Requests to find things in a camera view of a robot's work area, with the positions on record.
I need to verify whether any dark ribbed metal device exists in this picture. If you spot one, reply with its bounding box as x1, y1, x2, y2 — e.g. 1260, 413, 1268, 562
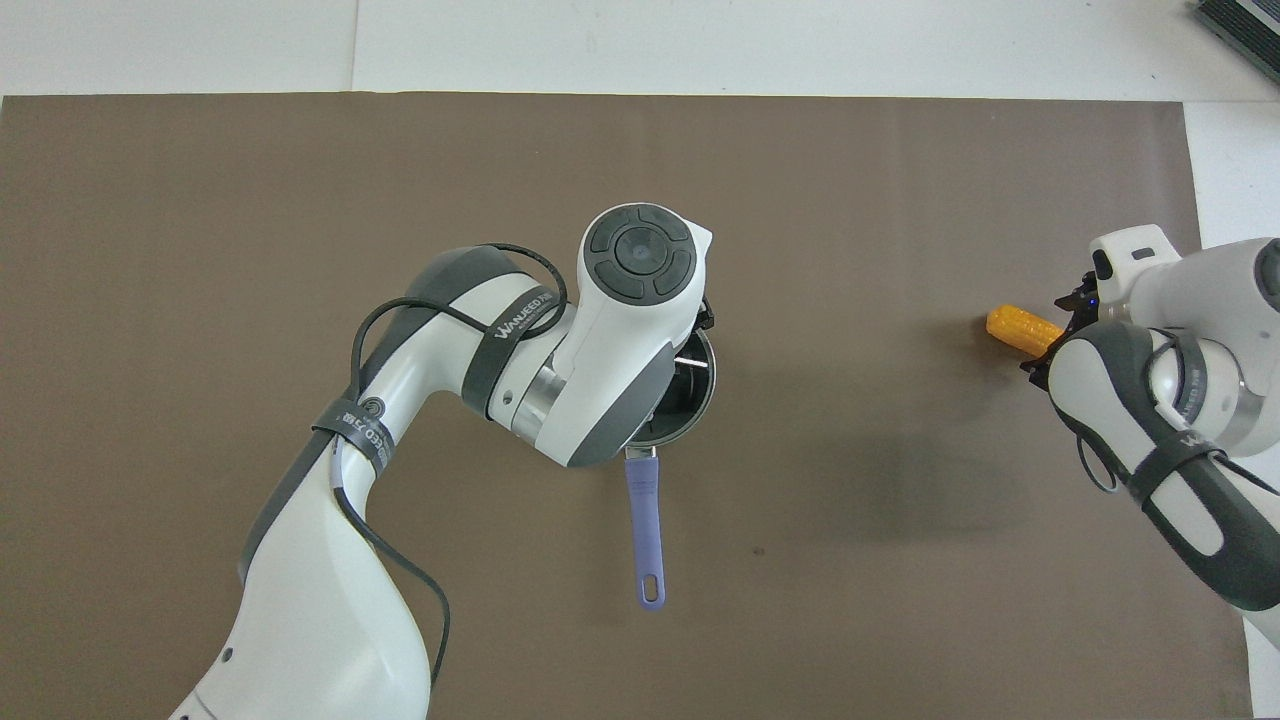
1192, 0, 1280, 86

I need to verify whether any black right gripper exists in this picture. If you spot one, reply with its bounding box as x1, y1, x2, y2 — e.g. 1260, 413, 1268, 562
1020, 271, 1106, 392

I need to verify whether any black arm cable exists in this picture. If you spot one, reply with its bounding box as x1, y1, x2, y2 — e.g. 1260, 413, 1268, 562
1076, 330, 1280, 496
328, 243, 569, 691

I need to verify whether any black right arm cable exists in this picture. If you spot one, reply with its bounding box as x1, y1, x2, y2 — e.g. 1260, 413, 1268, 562
1076, 330, 1280, 496

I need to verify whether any dark blue saucepan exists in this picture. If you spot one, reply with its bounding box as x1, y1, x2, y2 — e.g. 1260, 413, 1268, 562
620, 330, 719, 612

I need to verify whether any yellow corn cob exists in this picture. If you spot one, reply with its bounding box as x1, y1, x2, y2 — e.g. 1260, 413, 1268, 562
986, 304, 1066, 358

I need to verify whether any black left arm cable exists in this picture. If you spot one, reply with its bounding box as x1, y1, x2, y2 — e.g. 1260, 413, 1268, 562
328, 243, 569, 691

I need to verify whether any brown table mat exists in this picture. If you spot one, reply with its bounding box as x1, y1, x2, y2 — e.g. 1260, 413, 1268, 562
0, 93, 1256, 720

